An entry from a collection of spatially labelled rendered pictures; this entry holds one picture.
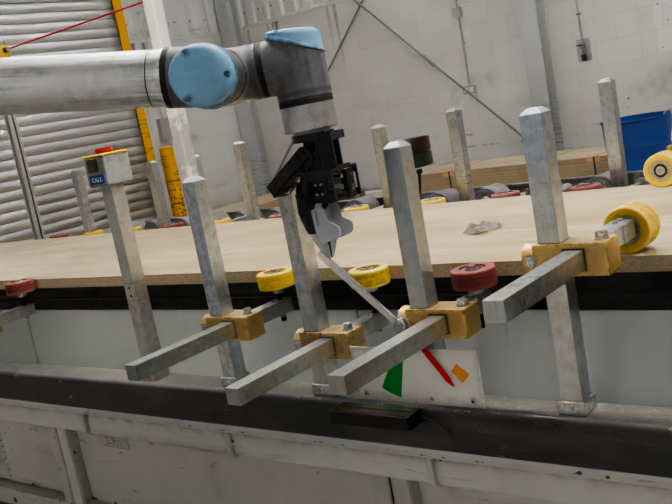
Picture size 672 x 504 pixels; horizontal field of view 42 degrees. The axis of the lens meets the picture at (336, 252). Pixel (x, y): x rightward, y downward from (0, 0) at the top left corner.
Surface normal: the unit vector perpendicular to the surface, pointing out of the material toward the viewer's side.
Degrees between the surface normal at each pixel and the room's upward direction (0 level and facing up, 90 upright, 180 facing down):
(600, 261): 90
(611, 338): 90
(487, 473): 90
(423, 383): 90
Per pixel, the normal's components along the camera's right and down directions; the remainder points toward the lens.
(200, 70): 0.00, 0.18
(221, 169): 0.74, -0.03
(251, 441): -0.60, 0.25
